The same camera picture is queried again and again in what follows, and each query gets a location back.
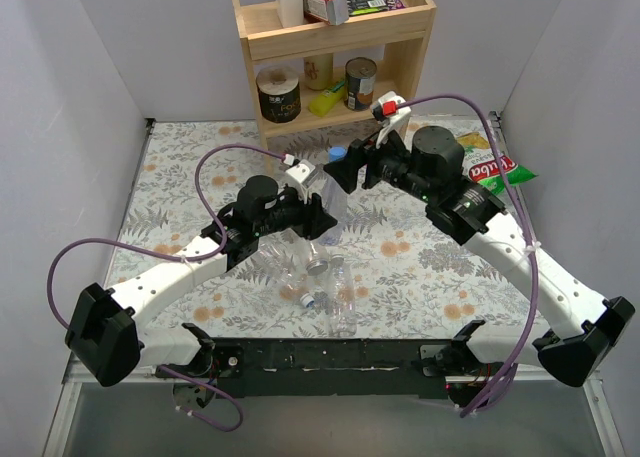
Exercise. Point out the wooden two-tier shelf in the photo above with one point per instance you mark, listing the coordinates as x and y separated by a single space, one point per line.
404 34

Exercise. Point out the floral patterned table mat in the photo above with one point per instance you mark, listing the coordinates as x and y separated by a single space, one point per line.
410 281

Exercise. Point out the tin food can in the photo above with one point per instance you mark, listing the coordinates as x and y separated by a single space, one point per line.
360 76

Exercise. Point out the yellow green packet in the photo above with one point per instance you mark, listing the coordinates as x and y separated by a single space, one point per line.
325 101

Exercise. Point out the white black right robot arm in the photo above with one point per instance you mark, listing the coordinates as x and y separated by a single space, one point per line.
581 327

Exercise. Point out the red grey carton box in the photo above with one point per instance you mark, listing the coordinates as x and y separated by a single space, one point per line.
331 12

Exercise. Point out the crushed clear bottle blue-white cap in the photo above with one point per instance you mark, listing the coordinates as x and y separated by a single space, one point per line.
290 283

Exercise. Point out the black wrapped paper roll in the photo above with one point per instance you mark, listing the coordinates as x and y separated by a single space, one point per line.
279 93

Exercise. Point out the green white chips bag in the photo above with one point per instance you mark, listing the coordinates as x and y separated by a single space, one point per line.
480 165

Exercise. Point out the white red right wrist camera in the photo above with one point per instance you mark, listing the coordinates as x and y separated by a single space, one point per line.
389 112

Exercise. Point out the cream cylindrical jar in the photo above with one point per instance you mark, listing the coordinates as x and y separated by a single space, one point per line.
318 70

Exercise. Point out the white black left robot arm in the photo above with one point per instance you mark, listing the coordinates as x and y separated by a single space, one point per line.
109 330

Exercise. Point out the clear bottle with silver cap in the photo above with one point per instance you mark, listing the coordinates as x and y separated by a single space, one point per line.
313 257

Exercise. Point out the clear bottle with blue cap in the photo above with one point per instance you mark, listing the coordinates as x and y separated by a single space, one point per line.
335 204

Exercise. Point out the white tall bottle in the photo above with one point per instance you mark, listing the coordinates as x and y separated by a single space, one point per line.
290 12

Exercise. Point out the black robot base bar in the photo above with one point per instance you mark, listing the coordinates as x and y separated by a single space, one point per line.
297 367

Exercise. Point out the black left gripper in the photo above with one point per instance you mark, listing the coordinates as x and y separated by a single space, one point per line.
310 215

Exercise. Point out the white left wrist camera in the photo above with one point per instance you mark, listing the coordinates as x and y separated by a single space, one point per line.
300 175

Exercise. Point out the blue bottle cap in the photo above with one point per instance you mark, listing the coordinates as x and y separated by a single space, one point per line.
336 153

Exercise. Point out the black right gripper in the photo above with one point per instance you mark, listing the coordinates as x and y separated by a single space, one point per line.
370 161

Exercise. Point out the clear bottle with white cap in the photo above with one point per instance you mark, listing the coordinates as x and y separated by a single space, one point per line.
341 298

